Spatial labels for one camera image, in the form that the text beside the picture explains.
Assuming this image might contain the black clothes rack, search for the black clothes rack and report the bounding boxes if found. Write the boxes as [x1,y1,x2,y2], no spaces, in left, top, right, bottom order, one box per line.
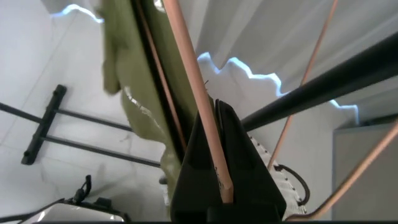
[0,30,398,169]

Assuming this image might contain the black cable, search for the black cable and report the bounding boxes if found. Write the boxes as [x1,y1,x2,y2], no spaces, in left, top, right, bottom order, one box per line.
[71,174,93,205]

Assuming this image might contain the white curtain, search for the white curtain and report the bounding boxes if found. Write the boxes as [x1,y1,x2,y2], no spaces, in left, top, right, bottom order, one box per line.
[40,0,398,124]

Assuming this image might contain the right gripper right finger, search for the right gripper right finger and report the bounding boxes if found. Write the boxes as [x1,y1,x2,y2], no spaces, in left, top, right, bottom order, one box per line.
[215,99,287,222]

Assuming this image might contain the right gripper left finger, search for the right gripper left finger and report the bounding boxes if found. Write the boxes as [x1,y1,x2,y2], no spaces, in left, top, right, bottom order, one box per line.
[170,112,224,222]

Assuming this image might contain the green long-sleeved shirt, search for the green long-sleeved shirt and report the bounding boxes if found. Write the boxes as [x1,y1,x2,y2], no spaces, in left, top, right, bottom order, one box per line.
[96,0,215,218]

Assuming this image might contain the white laundry basket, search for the white laundry basket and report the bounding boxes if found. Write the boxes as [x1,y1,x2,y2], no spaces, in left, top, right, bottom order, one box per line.
[248,133,312,220]

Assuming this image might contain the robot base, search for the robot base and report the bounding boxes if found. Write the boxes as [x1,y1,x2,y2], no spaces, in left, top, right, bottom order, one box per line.
[0,197,131,222]

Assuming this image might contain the pink clothes hanger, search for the pink clothes hanger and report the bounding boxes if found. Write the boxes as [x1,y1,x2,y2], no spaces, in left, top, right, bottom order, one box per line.
[267,0,398,222]
[133,0,234,205]

